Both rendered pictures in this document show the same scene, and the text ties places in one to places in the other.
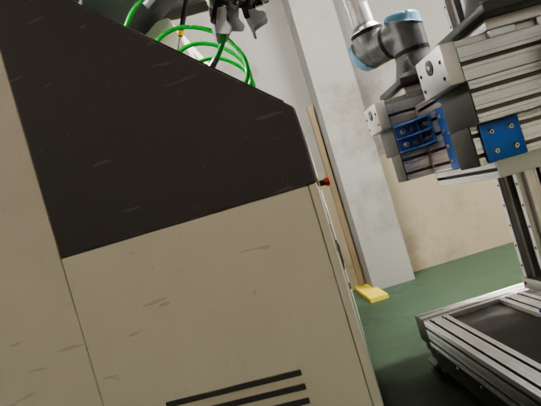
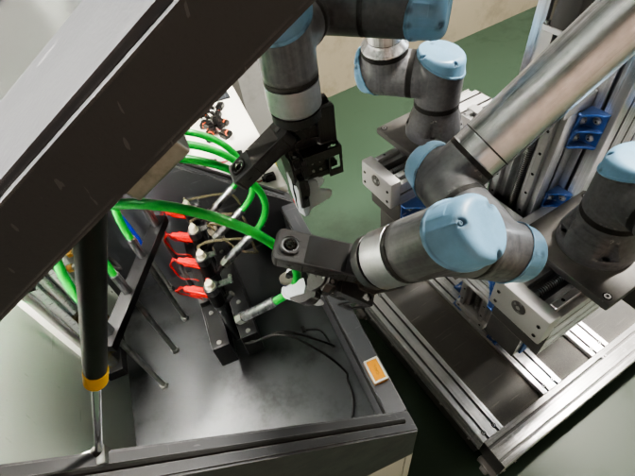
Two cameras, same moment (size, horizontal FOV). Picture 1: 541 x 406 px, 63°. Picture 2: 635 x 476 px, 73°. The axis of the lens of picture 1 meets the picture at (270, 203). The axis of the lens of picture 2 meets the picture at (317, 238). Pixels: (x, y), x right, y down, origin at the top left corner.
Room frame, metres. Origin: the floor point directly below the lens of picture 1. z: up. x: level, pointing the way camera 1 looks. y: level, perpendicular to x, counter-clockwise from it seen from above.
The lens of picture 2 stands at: (0.74, 0.10, 1.78)
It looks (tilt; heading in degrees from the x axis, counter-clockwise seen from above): 49 degrees down; 338
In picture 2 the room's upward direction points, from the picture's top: 9 degrees counter-clockwise
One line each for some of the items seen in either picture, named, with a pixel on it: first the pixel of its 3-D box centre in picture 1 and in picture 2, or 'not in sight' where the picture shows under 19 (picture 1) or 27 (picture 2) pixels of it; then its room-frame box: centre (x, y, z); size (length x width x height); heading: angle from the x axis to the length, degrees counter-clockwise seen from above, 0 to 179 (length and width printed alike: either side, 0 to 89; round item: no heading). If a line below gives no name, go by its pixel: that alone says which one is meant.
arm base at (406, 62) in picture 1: (415, 64); (435, 114); (1.48, -0.60, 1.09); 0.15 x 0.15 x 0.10
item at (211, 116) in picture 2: not in sight; (214, 118); (1.99, -0.12, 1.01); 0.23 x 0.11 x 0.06; 173
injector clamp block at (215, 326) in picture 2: not in sight; (225, 297); (1.39, 0.10, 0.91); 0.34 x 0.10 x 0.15; 173
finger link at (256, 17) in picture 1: (256, 18); (315, 197); (1.22, -0.11, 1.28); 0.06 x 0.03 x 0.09; 83
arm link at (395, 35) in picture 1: (403, 32); (437, 74); (1.49, -0.59, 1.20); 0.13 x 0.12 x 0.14; 41
